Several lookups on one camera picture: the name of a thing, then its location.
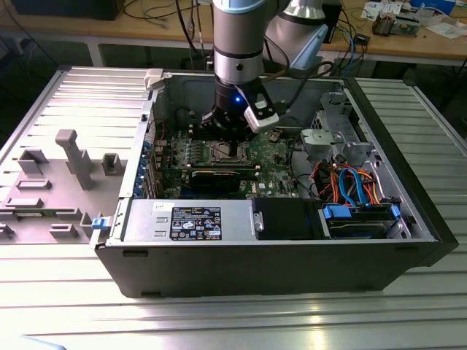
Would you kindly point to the printed paper sheets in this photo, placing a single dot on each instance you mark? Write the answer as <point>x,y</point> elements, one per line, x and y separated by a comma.
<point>372,9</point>

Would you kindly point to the blue expansion slot latch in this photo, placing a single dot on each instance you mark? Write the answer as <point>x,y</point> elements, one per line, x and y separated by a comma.
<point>147,146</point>
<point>144,162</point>
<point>138,190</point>
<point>140,178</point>

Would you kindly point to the grey metal bracket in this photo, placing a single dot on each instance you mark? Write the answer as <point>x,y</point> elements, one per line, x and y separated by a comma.
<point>321,142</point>

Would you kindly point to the beige plastic clip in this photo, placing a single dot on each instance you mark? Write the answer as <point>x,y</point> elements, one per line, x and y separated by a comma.
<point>153,78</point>

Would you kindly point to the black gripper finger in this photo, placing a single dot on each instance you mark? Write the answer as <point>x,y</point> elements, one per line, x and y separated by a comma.
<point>211,120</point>
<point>248,135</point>

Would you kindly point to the black pc case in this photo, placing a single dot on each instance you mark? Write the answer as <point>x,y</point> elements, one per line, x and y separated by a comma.
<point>255,270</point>

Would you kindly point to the silver cpu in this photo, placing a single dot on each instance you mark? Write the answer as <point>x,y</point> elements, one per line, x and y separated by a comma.
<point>222,150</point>

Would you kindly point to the green motherboard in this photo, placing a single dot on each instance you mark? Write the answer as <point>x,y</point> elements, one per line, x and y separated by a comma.
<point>271,175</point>

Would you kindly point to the silver power supply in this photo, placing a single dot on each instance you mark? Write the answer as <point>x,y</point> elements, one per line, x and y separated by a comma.
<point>146,218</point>

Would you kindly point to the hard disk in blue carrier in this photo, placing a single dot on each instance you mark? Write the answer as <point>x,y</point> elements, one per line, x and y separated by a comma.
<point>359,223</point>

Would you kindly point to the white paper sheet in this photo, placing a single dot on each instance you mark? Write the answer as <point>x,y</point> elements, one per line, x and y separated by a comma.
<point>447,29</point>

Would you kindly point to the blue box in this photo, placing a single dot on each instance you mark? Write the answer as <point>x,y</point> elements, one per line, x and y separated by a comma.
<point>434,4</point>

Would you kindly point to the black graphics card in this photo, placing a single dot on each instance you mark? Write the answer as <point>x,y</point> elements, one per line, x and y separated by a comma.
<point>215,182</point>

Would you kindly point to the blue plastic latch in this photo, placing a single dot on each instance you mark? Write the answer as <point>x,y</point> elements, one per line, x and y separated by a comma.
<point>100,223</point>

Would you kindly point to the wooden desk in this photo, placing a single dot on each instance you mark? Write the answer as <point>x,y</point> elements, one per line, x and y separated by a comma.
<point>109,31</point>

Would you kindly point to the loose circuit board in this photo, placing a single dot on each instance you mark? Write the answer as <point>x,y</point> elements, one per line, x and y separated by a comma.
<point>405,27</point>

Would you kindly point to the pale blue teach pendant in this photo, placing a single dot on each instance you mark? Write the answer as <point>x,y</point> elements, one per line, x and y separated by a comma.
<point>312,43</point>

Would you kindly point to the grey parts rack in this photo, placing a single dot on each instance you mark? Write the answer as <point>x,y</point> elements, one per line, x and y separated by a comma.
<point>76,204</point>

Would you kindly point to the black computer tower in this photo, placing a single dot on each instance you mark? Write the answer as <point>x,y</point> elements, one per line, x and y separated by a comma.
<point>333,22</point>

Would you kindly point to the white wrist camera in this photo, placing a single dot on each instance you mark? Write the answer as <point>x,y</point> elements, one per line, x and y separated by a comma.
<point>261,116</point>

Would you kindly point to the black box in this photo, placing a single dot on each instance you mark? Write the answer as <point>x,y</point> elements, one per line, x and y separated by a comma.
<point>65,9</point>

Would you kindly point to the small black adapter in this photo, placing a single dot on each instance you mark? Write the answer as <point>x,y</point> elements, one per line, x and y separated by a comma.
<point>362,39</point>

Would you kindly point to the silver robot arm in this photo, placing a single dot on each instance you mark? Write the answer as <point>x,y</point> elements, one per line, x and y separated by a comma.
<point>237,36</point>

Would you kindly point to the perforated metal drive cage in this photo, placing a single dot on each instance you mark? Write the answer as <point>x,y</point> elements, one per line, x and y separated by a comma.
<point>333,105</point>

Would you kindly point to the cpu socket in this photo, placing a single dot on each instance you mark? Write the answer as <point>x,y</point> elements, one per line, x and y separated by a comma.
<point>213,159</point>

